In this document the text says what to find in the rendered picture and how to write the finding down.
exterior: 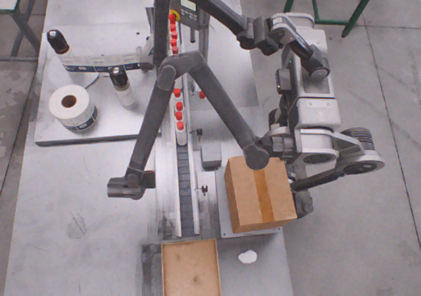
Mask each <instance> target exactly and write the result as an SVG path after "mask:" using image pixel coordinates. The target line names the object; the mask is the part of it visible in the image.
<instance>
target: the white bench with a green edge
mask: <svg viewBox="0 0 421 296"><path fill-rule="evenodd" d="M20 1H21V0H0V13H1V14H10V16H11V17H12V19H13V20H14V21H15V23H16V24H17V26H18V27H19V31H18V34H17V37H16V40H15V43H14V45H13V48H12V52H11V55H10V56H9V57H0V62H39V57H17V54H18V50H19V47H20V44H21V41H22V38H23V35H25V36H26V38H27V39H28V41H29V42H30V43H31V44H32V46H33V47H34V49H35V50H36V51H37V53H38V54H39V53H40V49H41V43H40V41H39V39H38V38H37V37H36V35H35V34H34V33H33V31H32V30H31V28H30V27H29V25H28V20H29V17H30V14H31V11H32V8H33V6H34V4H35V2H36V0H30V2H29V4H28V6H27V8H26V11H25V13H24V17H22V15H21V13H20V5H19V4H20Z"/></svg>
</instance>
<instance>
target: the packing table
mask: <svg viewBox="0 0 421 296"><path fill-rule="evenodd" d="M293 1H294V0H287V1H286V4H285V7H284V11H283V12H285V13H287V12H290V10H291V7H292V4H293ZM368 2H369V0H360V2H359V4H358V5H357V7H356V9H355V11H354V13H353V14H352V16H351V17H350V19H349V20H320V18H319V13H318V7H317V6H316V0H312V7H313V11H314V15H315V19H314V24H319V25H339V26H345V27H344V29H343V31H342V34H341V37H343V38H344V37H345V36H348V33H349V32H350V31H351V28H352V27H353V26H354V24H355V22H356V21H357V19H358V18H359V16H360V14H361V13H362V11H363V10H364V8H365V6H366V5H367V3H368Z"/></svg>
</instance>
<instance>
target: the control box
mask: <svg viewBox="0 0 421 296"><path fill-rule="evenodd" d="M180 7H181V8H183V9H185V10H187V11H189V12H192V13H193V14H196V15H197V22H196V21H194V20H192V19H190V18H187V17H185V16H183V15H181V12H180ZM169 14H175V15H176V16H177V17H176V22H179V23H181V24H183V25H186V26H188V27H190V28H192V29H194V30H197V31H198V32H199V29H200V25H199V7H198V6H197V12H194V11H191V10H189V9H187V8H185V7H183V6H181V5H180V0H171V1H170V7H169Z"/></svg>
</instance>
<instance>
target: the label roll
mask: <svg viewBox="0 0 421 296"><path fill-rule="evenodd" d="M49 110H50V111H51V113H52V114H53V115H54V116H55V118H56V119H57V120H58V121H59V122H60V123H61V124H62V125H63V126H64V127H65V128H66V129H68V130H71V131H82V130H85V129H88V128H89V127H90V126H92V125H93V123H94V122H95V121H96V119H97V107H96V106H95V104H94V102H93V101H92V99H91V97H90V96H89V94H88V93H87V91H86V90H85V89H84V88H82V87H80V86H76V85H68V86H64V87H60V88H59V89H57V90H56V91H55V92H54V93H53V94H52V96H51V97H50V99H49Z"/></svg>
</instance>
